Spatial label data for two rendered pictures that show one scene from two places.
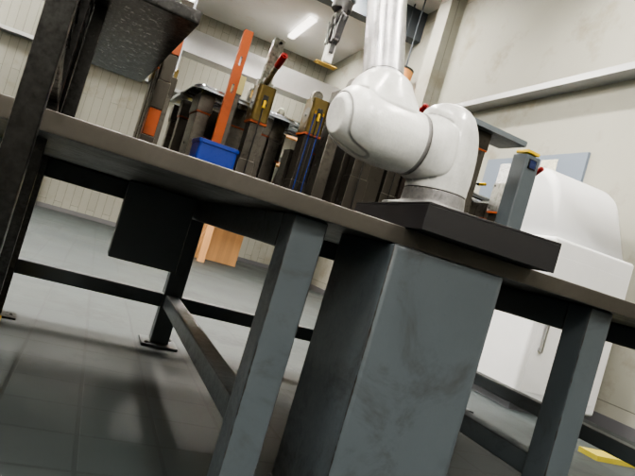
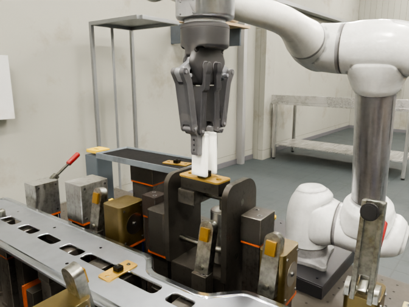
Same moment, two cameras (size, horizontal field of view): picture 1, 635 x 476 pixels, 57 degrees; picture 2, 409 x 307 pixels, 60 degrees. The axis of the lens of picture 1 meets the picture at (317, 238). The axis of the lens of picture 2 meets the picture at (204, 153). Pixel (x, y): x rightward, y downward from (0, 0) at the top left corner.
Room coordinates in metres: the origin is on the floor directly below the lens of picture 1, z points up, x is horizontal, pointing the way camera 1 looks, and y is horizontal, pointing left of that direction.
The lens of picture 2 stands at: (2.38, 0.65, 1.42)
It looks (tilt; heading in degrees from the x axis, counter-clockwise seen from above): 12 degrees down; 241
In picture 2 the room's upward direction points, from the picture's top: straight up
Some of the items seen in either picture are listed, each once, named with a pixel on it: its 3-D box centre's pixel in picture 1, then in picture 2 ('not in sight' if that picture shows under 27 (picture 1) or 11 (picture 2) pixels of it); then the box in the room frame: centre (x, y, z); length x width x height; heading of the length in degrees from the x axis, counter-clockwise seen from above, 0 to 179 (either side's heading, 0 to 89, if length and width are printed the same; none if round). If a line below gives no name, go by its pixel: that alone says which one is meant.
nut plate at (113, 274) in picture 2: not in sight; (118, 268); (2.20, -0.06, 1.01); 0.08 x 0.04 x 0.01; 25
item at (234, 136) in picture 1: (228, 150); not in sight; (2.00, 0.38, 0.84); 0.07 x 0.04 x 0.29; 115
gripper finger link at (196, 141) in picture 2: not in sight; (192, 139); (2.13, 0.16, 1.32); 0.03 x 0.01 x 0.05; 22
